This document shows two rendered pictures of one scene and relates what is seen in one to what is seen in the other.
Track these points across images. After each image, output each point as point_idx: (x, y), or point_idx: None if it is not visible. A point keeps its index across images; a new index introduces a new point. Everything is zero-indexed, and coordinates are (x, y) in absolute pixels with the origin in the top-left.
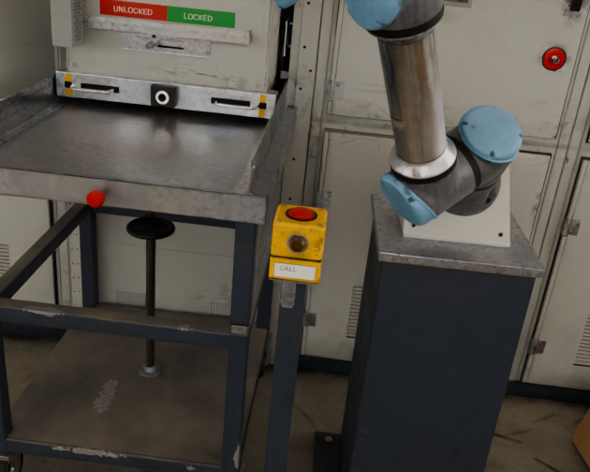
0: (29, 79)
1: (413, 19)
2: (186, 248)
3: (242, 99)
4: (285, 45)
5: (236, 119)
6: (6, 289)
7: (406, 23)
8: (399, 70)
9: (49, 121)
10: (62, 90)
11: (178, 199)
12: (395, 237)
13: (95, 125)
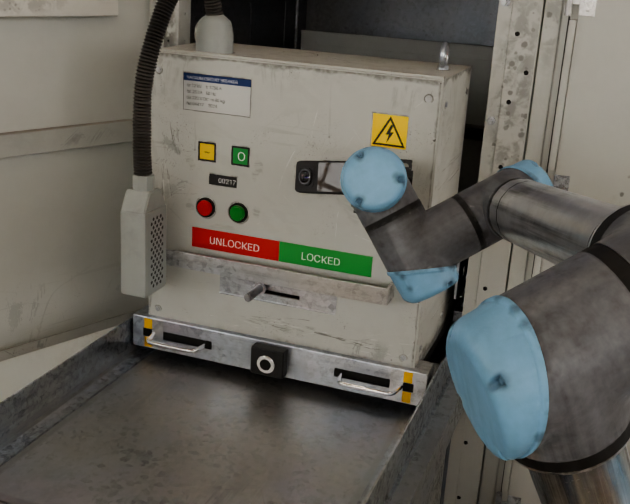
0: (111, 308)
1: (569, 451)
2: None
3: (378, 375)
4: (456, 284)
5: (371, 397)
6: None
7: (557, 456)
8: (556, 502)
9: (106, 395)
10: (140, 338)
11: None
12: None
13: (165, 408)
